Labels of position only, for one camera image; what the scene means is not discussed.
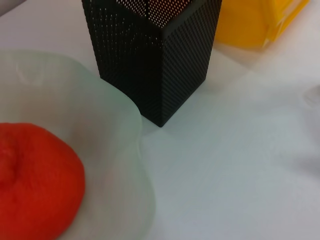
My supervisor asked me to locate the yellow plastic storage bin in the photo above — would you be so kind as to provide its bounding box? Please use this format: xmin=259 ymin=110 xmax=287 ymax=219
xmin=213 ymin=0 xmax=310 ymax=50

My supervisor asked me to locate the pale green glass fruit plate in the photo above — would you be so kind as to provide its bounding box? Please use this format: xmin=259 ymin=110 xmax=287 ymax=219
xmin=0 ymin=49 xmax=158 ymax=240

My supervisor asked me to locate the black mesh pen holder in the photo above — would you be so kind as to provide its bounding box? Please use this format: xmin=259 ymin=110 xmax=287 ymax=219
xmin=81 ymin=0 xmax=223 ymax=128

